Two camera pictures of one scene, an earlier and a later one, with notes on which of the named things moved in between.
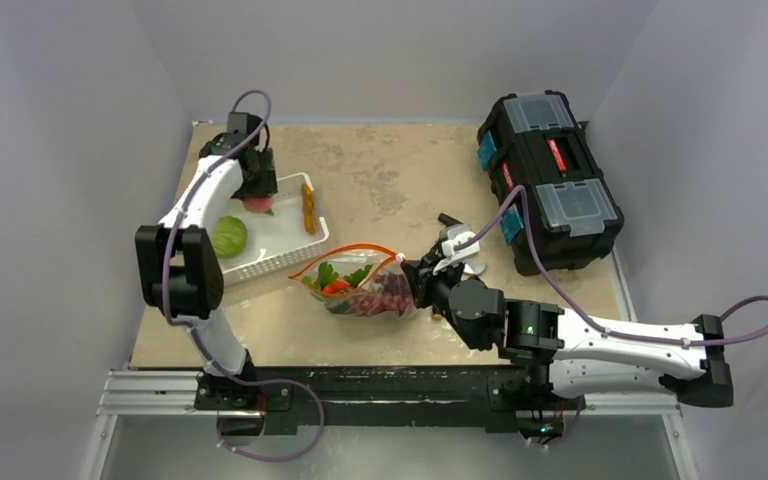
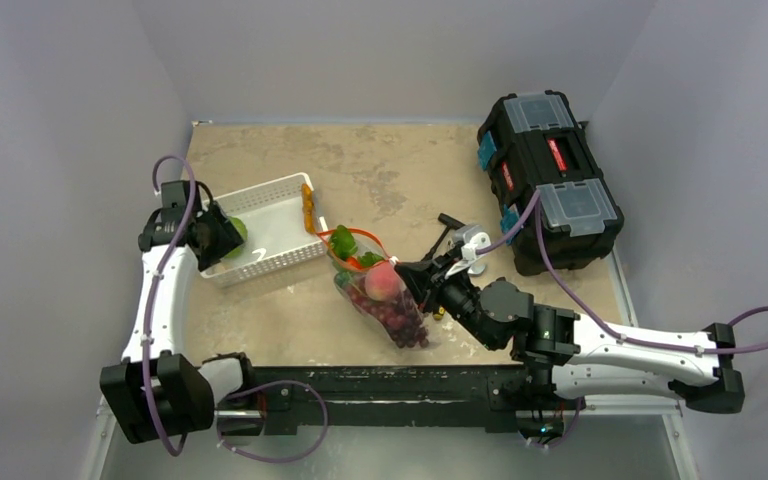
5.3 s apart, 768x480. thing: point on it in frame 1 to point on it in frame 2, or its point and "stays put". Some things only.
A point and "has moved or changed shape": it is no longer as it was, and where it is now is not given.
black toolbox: x=537 y=140 stays put
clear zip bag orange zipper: x=360 y=281 has moved or changed shape
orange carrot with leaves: x=329 y=284 to x=344 y=247
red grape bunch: x=392 y=293 has moved or changed shape
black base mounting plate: x=412 y=400 stays put
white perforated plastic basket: x=273 y=237 stays put
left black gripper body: x=262 y=182 to x=220 y=236
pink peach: x=257 y=203 to x=382 y=281
